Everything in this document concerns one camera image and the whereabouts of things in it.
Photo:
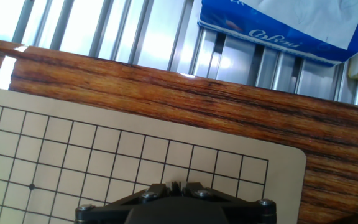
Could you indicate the blue tissue pack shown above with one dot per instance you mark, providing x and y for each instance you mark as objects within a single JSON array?
[{"x": 275, "y": 34}]

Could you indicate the beige go board mat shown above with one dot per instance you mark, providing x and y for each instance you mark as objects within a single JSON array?
[{"x": 73, "y": 149}]

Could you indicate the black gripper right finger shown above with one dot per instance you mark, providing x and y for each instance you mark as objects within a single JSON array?
[{"x": 250, "y": 213}]

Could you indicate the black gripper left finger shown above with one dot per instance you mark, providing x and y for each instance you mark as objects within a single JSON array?
[{"x": 104, "y": 213}]

